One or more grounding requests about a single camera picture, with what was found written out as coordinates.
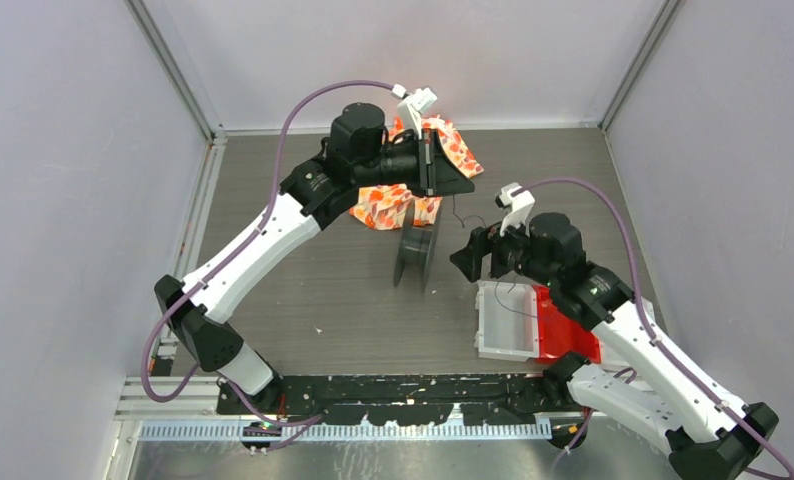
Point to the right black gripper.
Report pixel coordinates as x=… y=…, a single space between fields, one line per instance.
x=482 y=241

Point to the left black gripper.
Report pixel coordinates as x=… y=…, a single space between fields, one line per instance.
x=438 y=175

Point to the black cable spool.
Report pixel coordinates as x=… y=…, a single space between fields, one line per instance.
x=416 y=247

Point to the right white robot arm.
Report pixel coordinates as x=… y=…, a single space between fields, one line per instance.
x=705 y=431

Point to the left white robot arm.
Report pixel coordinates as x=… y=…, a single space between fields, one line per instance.
x=356 y=153

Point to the orange floral cloth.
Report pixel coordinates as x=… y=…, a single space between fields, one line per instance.
x=384 y=207

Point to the red plastic bin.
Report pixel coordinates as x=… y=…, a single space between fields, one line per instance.
x=557 y=334

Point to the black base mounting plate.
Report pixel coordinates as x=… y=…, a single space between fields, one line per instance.
x=407 y=400

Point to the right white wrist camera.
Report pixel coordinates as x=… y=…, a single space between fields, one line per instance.
x=518 y=201

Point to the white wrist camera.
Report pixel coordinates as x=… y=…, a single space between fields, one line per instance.
x=518 y=201
x=413 y=105

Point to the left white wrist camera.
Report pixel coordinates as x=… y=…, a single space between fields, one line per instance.
x=413 y=105

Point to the slotted cable duct rail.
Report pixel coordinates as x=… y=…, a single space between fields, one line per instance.
x=228 y=430

